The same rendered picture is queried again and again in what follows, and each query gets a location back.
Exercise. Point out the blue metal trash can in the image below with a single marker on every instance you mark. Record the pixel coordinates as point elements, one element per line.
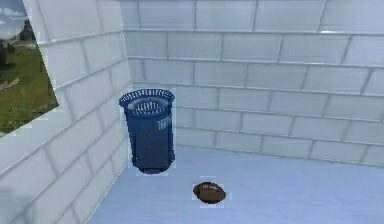
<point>150,143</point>

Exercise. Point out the brown football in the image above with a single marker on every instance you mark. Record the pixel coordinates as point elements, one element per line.
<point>209,193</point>

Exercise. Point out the window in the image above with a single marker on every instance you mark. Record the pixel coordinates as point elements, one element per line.
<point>20,83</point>

